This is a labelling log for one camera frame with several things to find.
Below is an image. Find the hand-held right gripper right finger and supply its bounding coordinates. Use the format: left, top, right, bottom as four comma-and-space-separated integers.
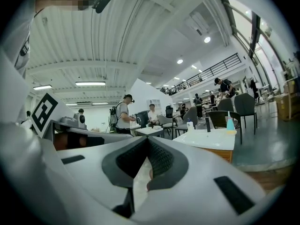
134, 136, 267, 225

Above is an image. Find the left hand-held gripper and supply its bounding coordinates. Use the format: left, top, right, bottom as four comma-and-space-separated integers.
30, 91, 135, 151

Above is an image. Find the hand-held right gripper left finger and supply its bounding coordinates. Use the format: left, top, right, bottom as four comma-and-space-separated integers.
57, 136, 149, 220

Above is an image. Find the white sink basin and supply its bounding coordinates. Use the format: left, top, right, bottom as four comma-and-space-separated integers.
172, 127, 236, 151

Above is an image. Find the person's left hand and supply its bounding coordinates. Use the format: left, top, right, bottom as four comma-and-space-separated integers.
53, 133, 88, 150

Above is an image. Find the white low table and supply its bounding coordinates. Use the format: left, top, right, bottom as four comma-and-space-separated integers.
135, 126, 165, 138

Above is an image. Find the teal detergent bottle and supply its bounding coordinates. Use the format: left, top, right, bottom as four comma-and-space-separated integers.
225, 111, 238, 135

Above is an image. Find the dark wicker chair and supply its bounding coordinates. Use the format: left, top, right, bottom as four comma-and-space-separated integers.
208, 110, 243, 145

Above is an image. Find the grey upholstered chair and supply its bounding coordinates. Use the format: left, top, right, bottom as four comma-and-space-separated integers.
233, 93, 258, 135
157, 114, 176, 137
217, 98, 235, 112
174, 106, 199, 138

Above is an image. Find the black mezzanine railing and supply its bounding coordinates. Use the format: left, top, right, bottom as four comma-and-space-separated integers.
156, 52, 242, 96

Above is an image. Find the cardboard box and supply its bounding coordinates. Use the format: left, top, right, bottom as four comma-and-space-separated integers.
273, 78, 300, 122

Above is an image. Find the person's white shirt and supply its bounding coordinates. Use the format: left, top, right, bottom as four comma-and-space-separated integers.
0, 7, 46, 79

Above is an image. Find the ceiling air conditioner unit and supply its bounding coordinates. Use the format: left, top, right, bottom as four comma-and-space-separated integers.
186, 11, 210, 36

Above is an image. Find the large window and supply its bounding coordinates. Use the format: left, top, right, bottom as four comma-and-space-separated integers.
222, 0, 300, 86

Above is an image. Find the black head-worn camera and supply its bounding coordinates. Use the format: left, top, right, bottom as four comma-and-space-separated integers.
91, 0, 113, 15

